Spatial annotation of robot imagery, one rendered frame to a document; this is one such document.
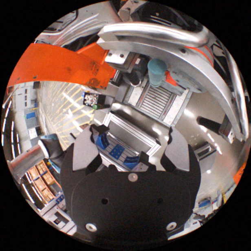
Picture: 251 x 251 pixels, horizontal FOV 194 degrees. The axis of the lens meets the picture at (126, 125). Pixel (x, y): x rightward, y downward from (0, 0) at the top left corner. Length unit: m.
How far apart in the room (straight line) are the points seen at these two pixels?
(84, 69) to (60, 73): 0.15
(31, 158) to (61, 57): 0.47
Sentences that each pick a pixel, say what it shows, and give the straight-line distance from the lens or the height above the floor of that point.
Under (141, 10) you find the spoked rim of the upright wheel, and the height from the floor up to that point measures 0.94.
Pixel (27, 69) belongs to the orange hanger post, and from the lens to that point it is 0.40.
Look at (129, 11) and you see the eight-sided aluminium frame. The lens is 0.32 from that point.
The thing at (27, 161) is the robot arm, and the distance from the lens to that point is 0.47.
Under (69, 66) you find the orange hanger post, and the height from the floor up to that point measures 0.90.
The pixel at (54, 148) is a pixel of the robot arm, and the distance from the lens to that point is 0.51.
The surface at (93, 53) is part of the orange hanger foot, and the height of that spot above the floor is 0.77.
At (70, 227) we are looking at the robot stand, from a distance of 0.72.
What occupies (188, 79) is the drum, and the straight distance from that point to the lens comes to 0.25.
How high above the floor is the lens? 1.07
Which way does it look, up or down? 66 degrees down
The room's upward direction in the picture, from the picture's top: 129 degrees counter-clockwise
